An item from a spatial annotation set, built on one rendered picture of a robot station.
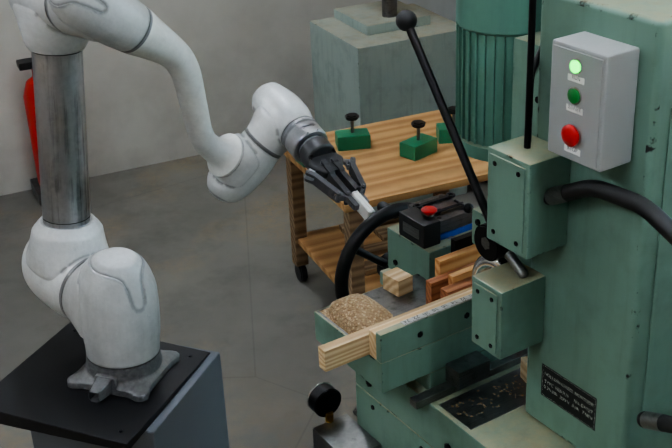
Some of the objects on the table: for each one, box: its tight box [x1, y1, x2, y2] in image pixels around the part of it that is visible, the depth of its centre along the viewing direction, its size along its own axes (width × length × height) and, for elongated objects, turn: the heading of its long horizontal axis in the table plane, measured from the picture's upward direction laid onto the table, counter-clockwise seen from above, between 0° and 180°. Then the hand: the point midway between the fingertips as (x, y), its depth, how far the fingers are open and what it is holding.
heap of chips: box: [320, 293, 393, 334], centre depth 190 cm, size 9×14×4 cm, turn 38°
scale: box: [401, 294, 472, 325], centre depth 191 cm, size 50×1×1 cm, turn 128°
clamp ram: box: [447, 231, 473, 252], centre depth 203 cm, size 9×8×9 cm
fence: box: [376, 299, 472, 363], centre depth 192 cm, size 60×2×6 cm, turn 128°
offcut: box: [383, 267, 413, 297], centre depth 199 cm, size 4×4×3 cm
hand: (362, 206), depth 225 cm, fingers closed
